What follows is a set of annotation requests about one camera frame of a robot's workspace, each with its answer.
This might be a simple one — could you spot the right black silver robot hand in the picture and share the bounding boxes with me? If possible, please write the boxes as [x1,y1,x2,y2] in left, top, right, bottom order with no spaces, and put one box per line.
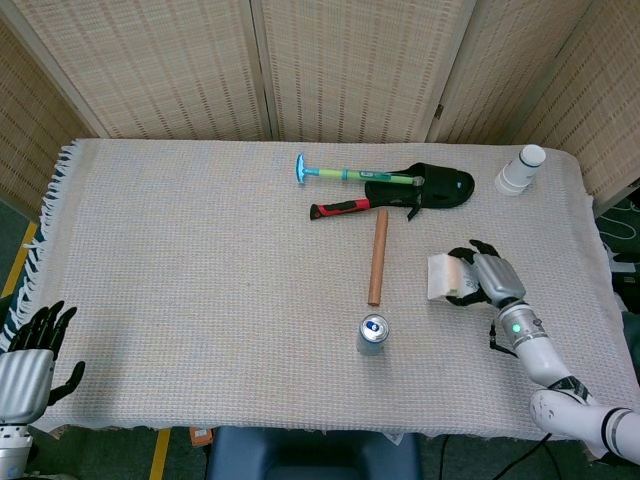
[444,239,528,307]

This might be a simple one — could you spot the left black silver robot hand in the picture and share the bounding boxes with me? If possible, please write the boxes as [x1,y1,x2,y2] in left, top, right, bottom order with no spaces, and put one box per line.
[0,300,86,425]

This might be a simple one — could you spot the white rectangular box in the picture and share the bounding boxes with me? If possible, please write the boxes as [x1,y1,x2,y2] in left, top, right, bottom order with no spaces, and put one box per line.
[426,252,479,301]

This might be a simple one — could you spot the black fabric tool sheath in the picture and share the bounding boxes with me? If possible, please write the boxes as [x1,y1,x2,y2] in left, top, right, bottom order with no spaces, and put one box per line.
[364,162,476,222]

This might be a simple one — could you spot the wooden round stick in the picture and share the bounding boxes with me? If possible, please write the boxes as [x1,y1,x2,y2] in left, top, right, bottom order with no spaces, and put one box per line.
[367,208,390,307]

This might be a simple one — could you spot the silver drink can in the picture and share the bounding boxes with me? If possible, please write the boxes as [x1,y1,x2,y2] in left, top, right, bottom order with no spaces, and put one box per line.
[356,313,391,357]

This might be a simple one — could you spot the beige woven tablecloth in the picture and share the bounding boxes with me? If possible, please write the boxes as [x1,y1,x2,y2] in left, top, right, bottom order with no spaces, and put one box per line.
[0,138,640,446]

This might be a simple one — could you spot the dark blue chair seat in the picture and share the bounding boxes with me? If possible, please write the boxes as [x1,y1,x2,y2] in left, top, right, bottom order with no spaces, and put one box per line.
[206,427,423,480]

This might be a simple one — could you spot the woven folding screen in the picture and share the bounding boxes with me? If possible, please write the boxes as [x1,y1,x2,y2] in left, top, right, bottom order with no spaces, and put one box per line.
[0,0,640,221]

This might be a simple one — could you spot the red black tool handle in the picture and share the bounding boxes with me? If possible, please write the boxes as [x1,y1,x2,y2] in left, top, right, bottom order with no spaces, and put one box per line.
[309,197,372,221]

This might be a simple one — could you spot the black floor cable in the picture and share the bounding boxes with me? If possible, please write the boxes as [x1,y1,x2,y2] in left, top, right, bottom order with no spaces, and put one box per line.
[437,433,451,480]

